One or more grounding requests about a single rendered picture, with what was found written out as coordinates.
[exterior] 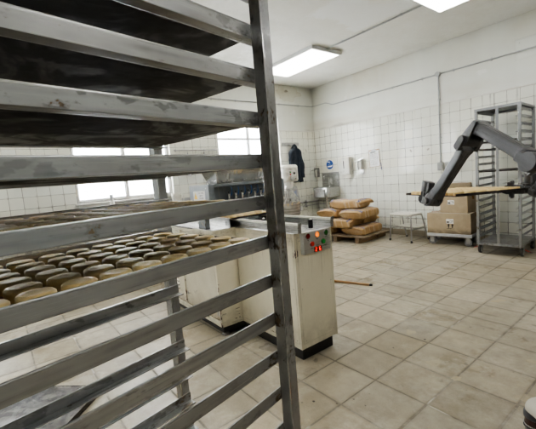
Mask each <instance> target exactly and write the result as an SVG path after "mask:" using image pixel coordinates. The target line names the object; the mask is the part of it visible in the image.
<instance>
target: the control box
mask: <svg viewBox="0 0 536 429"><path fill-rule="evenodd" d="M325 230H327V231H328V234H327V235H325V234H324V232H325ZM316 232H319V236H318V237H316ZM307 234H310V238H309V239H307V238H306V235H307ZM299 237H300V249H301V254H302V255H308V254H311V253H315V252H318V251H321V250H324V249H330V248H331V245H330V231H329V227H323V228H319V229H316V230H311V231H307V232H301V233H300V235H299ZM323 239H325V240H326V242H325V243H322V240H323ZM311 242H314V243H315V244H314V246H311ZM319 246H321V247H320V248H319ZM316 248H317V251H316ZM319 249H320V250H319Z"/></svg>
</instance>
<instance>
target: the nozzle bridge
mask: <svg viewBox="0 0 536 429"><path fill-rule="evenodd" d="M255 183H256V184H257V185H258V186H257V185H256V184H255ZM262 183H263V184H264V181H263V180H252V181H242V182H232V183H222V184H212V185H200V186H189V190H190V198H191V201H199V200H208V201H210V200H220V199H225V200H228V192H230V194H231V188H232V195H231V199H235V191H237V194H238V187H239V194H238V195H237V199H238V198H242V197H241V190H243V194H244V192H245V187H246V192H245V194H244V197H248V189H249V191H250V192H251V186H252V193H251V194H250V197H254V188H255V191H256V192H257V191H258V192H257V193H256V196H260V194H259V190H260V188H261V189H262V191H263V190H264V186H263V184H262ZM249 184H250V185H249ZM237 185H238V187H237ZM244 186H245V187H244ZM258 187H259V190H258ZM282 194H283V196H284V197H285V194H284V183H283V178H282ZM198 225H199V229H204V230H207V229H210V222H209V219H208V220H200V221H198Z"/></svg>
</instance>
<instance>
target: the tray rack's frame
mask: <svg viewBox="0 0 536 429"><path fill-rule="evenodd" d="M517 105H518V109H517V108H515V107H517ZM522 106H525V107H529V108H534V105H531V104H528V103H525V102H522V101H518V102H514V103H509V104H504V105H500V106H491V107H486V108H482V109H477V110H474V113H475V120H476V121H477V119H478V115H477V113H478V112H481V113H487V114H492V115H495V128H496V129H499V114H500V113H506V112H515V111H518V141H520V142H522ZM475 156H476V187H478V185H479V180H478V178H479V173H478V170H479V166H478V164H479V158H478V152H475ZM518 184H522V171H521V170H520V169H518ZM496 186H497V187H499V148H497V147H496ZM479 206H480V202H479V195H476V242H477V244H478V246H479V245H480V244H481V245H492V246H502V247H512V248H520V249H521V248H523V253H524V254H525V250H524V249H525V247H526V246H525V245H527V244H528V243H531V242H532V241H533V246H535V240H536V239H535V237H532V236H522V194H518V216H519V236H518V235H504V234H499V193H497V234H492V235H490V236H488V237H485V238H484V239H482V240H480V237H479V234H480V230H479V227H480V222H479V220H480V215H479V213H480V209H479ZM518 237H519V239H516V238H518ZM482 249H483V246H482Z"/></svg>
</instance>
